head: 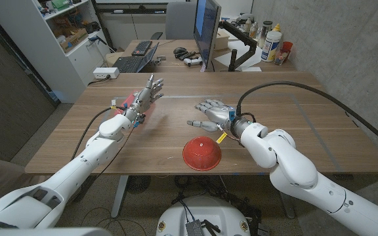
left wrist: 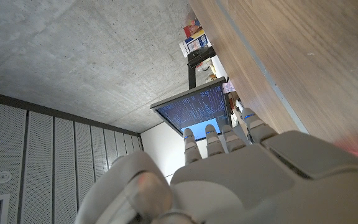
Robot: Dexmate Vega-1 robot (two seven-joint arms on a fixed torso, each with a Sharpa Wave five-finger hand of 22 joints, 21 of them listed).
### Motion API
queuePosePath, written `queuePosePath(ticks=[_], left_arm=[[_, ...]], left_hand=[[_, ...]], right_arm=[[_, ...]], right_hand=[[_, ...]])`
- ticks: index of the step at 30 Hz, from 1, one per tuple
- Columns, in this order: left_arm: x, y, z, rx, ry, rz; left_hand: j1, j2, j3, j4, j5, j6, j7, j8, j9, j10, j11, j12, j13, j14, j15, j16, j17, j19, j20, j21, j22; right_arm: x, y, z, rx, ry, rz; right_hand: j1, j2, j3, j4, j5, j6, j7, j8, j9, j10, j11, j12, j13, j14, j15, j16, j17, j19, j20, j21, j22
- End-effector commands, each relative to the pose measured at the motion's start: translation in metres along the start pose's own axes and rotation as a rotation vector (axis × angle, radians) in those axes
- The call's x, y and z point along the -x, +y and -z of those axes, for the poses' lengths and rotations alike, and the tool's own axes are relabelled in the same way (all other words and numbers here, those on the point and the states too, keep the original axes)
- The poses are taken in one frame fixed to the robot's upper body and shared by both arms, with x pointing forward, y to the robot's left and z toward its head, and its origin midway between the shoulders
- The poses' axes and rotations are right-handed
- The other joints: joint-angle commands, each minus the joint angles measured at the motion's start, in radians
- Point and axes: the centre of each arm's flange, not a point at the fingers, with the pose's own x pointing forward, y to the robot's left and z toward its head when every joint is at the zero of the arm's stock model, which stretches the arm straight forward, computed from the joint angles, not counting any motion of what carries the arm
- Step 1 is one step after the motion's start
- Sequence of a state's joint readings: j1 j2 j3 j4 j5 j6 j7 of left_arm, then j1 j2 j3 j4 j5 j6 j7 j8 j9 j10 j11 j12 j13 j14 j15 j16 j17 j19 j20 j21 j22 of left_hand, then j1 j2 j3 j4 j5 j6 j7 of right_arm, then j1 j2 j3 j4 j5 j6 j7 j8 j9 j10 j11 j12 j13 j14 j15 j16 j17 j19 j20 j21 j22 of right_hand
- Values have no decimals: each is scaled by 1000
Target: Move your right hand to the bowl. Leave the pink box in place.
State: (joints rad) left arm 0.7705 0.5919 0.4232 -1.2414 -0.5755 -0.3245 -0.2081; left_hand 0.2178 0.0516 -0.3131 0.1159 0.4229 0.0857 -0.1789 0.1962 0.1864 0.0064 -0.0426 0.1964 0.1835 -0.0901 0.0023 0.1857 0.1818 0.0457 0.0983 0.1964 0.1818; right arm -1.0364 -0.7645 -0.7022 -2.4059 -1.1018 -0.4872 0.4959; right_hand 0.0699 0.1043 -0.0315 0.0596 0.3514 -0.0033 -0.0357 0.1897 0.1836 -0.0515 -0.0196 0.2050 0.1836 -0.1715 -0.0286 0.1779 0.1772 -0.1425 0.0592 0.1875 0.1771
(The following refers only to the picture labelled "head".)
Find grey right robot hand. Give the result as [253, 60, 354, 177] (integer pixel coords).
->
[186, 99, 242, 137]

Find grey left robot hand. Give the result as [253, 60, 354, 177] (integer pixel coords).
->
[123, 73, 165, 124]

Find pink box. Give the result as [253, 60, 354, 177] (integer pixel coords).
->
[115, 91, 156, 121]

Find red bowl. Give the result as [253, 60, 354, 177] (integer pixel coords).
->
[182, 136, 222, 172]

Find white power strip box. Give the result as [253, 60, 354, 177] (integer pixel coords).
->
[93, 67, 120, 80]

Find beige box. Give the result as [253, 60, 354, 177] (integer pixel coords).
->
[214, 28, 230, 51]

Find cardboard box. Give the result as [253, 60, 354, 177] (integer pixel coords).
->
[59, 28, 89, 53]

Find dark open laptop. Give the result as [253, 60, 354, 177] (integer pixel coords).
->
[112, 41, 159, 73]

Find black keyboard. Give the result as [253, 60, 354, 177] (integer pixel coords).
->
[131, 40, 153, 56]

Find white game controller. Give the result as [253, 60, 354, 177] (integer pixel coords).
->
[183, 56, 203, 68]

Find black remote control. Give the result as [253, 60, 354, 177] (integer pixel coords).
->
[177, 50, 198, 61]

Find white paper sheets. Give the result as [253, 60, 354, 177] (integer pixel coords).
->
[213, 39, 264, 70]

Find black computer monitor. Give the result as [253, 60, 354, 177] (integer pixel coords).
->
[193, 0, 222, 69]

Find white wipes canister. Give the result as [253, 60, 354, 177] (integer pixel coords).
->
[261, 30, 282, 63]

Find black round fan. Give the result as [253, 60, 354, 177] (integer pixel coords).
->
[126, 175, 152, 195]

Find grey office chair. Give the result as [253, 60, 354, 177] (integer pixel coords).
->
[150, 1, 197, 41]

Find dark-lidded jar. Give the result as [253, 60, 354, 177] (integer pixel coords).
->
[258, 20, 274, 49]

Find red cup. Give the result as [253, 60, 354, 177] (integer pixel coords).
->
[281, 41, 293, 56]

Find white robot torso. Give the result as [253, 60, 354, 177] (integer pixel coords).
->
[156, 195, 251, 236]

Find grey table leg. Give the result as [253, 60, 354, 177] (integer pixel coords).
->
[276, 188, 297, 220]
[110, 175, 129, 219]

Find white shelf unit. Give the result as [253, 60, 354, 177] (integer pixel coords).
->
[0, 0, 111, 103]

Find person in beige clothes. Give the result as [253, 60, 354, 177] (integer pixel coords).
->
[0, 156, 57, 214]

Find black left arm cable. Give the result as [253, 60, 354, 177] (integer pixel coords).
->
[70, 106, 126, 161]

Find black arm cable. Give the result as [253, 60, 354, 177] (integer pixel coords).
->
[70, 106, 126, 161]
[236, 81, 378, 153]

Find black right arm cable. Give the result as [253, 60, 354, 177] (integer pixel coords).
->
[236, 81, 378, 153]

